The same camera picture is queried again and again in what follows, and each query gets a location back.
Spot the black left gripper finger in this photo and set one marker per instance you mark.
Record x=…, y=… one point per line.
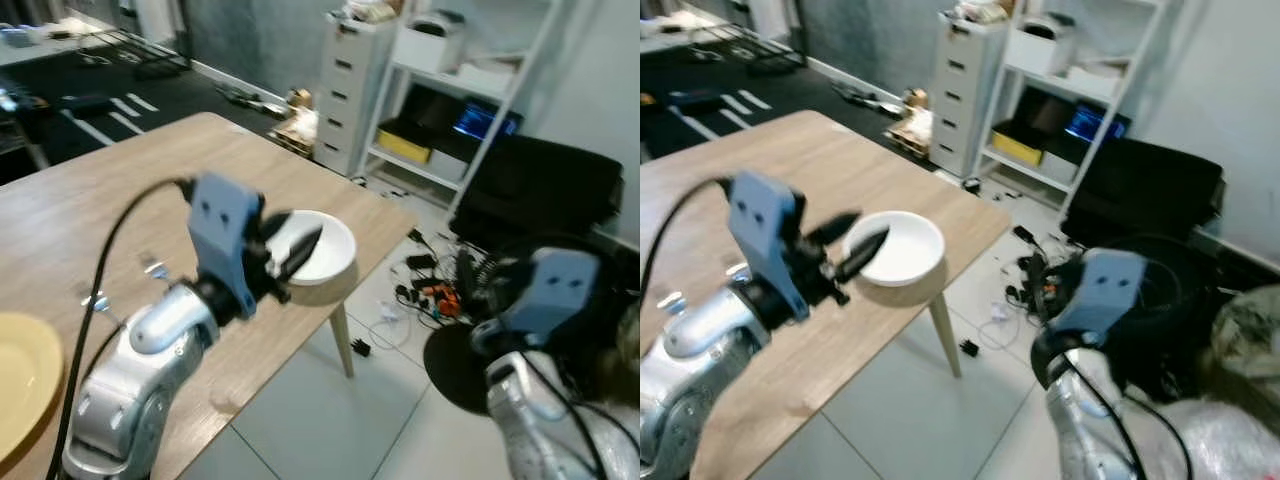
x=863, y=257
x=833, y=228
x=276, y=225
x=300, y=255

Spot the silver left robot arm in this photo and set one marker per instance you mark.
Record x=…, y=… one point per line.
x=700, y=330
x=150, y=330

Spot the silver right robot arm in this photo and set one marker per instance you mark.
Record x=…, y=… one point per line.
x=530, y=420
x=1085, y=430

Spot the white round bowl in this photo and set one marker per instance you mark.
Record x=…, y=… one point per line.
x=330, y=250
x=910, y=250

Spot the small shiny metal item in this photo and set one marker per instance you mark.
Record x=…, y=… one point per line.
x=672, y=302
x=738, y=270
x=95, y=298
x=155, y=268

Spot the light wooden table leg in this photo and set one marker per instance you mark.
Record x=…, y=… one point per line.
x=945, y=335
x=342, y=340

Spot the small black power adapter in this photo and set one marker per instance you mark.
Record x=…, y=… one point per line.
x=360, y=347
x=968, y=347

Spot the metal tool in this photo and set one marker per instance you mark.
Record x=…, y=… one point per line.
x=865, y=97
x=250, y=98

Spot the white metal shelf rack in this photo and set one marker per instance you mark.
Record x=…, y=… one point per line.
x=1025, y=172
x=410, y=168

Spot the black floor mat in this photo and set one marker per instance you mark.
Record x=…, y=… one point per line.
x=180, y=85
x=800, y=85

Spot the yellow box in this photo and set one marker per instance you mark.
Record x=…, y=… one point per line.
x=1015, y=149
x=403, y=147

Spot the white drawer cabinet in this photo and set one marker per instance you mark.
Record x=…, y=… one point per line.
x=345, y=90
x=960, y=90

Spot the black storage box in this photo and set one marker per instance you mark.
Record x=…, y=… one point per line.
x=1040, y=115
x=420, y=112

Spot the large black round object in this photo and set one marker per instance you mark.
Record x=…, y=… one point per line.
x=1180, y=290
x=455, y=370

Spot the black suitcase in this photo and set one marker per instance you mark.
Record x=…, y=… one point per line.
x=1140, y=190
x=540, y=190

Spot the white desk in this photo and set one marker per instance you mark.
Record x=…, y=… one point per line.
x=670, y=40
x=60, y=47

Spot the yellow plate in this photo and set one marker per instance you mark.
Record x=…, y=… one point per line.
x=25, y=385

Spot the light grey left wrist camera mount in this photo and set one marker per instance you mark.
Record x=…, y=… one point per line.
x=760, y=215
x=222, y=220

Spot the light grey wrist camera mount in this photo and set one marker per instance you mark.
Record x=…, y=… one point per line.
x=760, y=215
x=1100, y=285
x=222, y=220
x=555, y=285

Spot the light grey right wrist camera mount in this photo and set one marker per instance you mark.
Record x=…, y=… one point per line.
x=555, y=285
x=1100, y=285

